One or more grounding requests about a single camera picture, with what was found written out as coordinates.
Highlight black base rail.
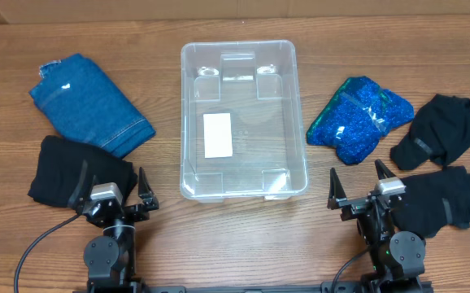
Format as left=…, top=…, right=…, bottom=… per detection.
left=73, top=281, right=434, bottom=293

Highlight black garment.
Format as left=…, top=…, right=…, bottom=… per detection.
left=390, top=94, right=470, bottom=171
left=392, top=166, right=470, bottom=238
left=28, top=136, right=137, bottom=208

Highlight blue sequin fabric bundle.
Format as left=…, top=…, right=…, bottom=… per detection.
left=306, top=76, right=415, bottom=165

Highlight clear plastic storage container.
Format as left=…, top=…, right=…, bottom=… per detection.
left=180, top=40, right=309, bottom=203

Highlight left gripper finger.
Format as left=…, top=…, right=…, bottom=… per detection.
left=138, top=167, right=159, bottom=211
left=81, top=175, right=98, bottom=204

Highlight blue denim jeans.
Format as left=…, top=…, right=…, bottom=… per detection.
left=29, top=54, right=156, bottom=158

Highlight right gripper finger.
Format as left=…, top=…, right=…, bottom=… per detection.
left=327, top=168, right=347, bottom=210
left=375, top=159, right=396, bottom=180

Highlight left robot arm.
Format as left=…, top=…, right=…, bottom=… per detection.
left=78, top=168, right=159, bottom=293

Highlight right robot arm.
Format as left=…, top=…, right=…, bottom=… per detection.
left=320, top=160, right=433, bottom=293

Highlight white paper label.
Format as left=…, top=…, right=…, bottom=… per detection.
left=203, top=113, right=233, bottom=159

